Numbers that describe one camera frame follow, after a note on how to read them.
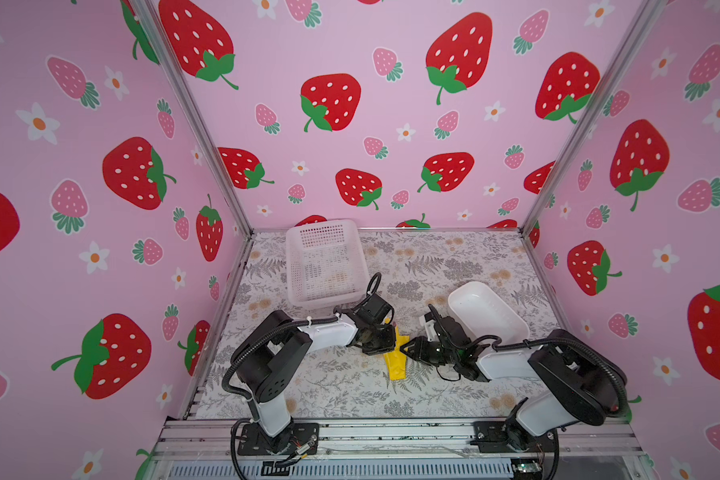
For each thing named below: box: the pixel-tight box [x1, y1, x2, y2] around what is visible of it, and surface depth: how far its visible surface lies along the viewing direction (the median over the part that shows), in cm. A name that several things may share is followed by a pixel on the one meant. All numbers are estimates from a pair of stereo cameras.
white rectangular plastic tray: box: [448, 281, 530, 344], surface depth 97 cm
